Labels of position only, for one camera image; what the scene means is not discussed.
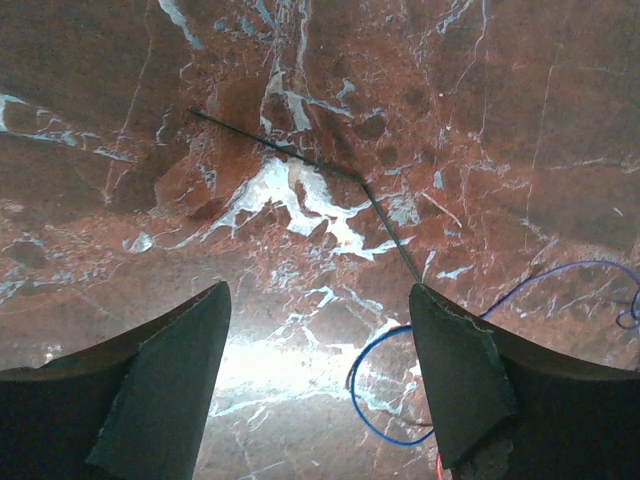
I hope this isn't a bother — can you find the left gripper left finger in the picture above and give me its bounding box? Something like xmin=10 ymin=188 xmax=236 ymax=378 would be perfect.
xmin=1 ymin=282 xmax=231 ymax=479

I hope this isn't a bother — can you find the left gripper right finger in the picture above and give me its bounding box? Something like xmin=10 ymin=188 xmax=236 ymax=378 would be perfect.
xmin=409 ymin=284 xmax=639 ymax=479

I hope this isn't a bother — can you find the black zip tie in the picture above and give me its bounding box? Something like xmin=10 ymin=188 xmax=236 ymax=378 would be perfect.
xmin=188 ymin=106 xmax=423 ymax=284

